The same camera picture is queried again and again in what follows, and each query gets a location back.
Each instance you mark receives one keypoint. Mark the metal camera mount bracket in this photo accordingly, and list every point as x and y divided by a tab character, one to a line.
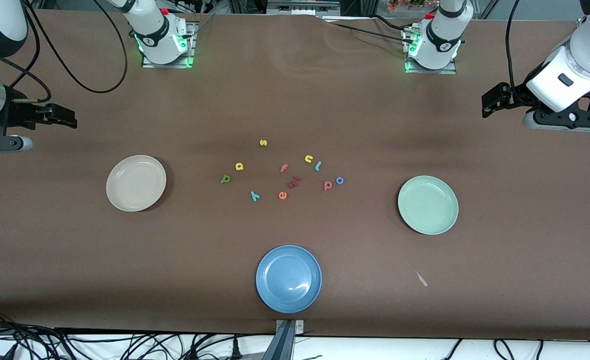
285	340

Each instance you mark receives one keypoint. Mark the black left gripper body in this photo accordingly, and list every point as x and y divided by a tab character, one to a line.
516	94

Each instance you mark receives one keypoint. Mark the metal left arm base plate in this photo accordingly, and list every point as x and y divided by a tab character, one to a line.
430	71

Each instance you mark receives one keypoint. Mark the blue plate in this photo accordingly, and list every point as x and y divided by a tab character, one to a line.
288	279

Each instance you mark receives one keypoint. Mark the orange artificial flowers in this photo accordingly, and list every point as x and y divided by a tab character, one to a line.
400	5

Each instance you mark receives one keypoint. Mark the yellow foam letter d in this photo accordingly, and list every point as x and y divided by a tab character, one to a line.
237	166

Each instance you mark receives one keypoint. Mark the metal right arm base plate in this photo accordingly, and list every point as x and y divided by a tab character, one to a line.
167	64

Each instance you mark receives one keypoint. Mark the black power plug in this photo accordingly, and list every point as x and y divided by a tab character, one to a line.
235	350

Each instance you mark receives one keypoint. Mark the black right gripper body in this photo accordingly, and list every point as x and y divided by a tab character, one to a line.
16	114

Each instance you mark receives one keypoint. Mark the light green plate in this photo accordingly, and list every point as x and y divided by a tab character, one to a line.
428	205

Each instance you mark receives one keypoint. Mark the white paper scrap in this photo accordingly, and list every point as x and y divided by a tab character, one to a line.
421	279

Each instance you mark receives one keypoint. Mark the green foam letter p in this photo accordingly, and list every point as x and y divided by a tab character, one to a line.
223	180

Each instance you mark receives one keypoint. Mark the pink foam letter p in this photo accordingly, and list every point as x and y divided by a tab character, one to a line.
328	187

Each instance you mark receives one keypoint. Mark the beige brown plate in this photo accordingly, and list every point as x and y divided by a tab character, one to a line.
136	183

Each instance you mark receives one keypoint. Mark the pink foam letter f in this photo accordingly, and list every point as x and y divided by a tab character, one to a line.
283	168

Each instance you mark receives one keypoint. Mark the teal foam letter y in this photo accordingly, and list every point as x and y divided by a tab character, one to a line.
255	196

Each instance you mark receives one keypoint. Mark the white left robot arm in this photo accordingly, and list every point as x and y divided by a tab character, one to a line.
442	40

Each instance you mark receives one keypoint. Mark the brown table cover sheet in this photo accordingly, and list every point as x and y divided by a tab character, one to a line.
295	100

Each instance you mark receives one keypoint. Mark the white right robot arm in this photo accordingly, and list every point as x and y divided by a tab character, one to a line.
157	35

